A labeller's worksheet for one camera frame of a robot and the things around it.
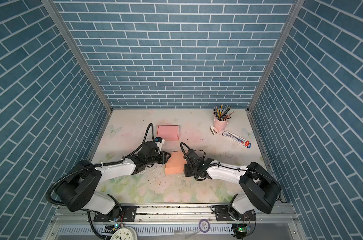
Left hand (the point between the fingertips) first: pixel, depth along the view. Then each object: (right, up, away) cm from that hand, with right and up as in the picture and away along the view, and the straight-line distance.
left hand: (169, 155), depth 89 cm
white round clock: (-16, -29, -24) cm, 41 cm away
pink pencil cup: (+35, +17, +16) cm, 42 cm away
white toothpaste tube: (+45, +9, +13) cm, 48 cm away
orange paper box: (+4, -4, -4) cm, 7 cm away
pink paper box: (-2, +13, +13) cm, 18 cm away
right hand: (+9, -8, -2) cm, 12 cm away
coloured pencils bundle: (+36, +26, +15) cm, 47 cm away
